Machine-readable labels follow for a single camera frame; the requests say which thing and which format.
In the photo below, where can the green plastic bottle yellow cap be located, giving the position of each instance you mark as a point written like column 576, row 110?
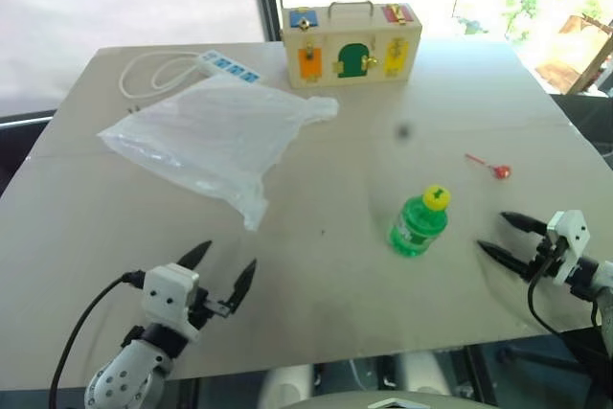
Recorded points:
column 418, row 223

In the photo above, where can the red lollipop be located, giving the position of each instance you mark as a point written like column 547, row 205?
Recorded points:
column 498, row 169

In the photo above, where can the white power strip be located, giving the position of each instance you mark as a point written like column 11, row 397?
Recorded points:
column 230, row 67

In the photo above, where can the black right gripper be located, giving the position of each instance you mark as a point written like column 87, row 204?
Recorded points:
column 543, row 256

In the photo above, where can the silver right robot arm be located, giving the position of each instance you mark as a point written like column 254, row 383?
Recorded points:
column 600, row 295

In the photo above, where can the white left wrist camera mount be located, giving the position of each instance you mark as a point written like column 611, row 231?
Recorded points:
column 167, row 294

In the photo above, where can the clear plastic bag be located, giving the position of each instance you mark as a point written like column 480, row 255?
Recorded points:
column 211, row 141

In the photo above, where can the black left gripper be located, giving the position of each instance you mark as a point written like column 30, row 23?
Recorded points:
column 207, row 306

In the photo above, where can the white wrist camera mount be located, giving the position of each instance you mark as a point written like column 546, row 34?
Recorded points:
column 570, row 242
column 167, row 294

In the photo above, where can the wooden lock box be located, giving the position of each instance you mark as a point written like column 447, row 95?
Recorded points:
column 350, row 50

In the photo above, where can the grey rounded robot body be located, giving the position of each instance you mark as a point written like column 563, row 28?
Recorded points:
column 364, row 380

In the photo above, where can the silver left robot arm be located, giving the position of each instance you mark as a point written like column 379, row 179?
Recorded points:
column 125, row 366

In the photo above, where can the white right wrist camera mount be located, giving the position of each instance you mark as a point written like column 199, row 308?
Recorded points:
column 570, row 242

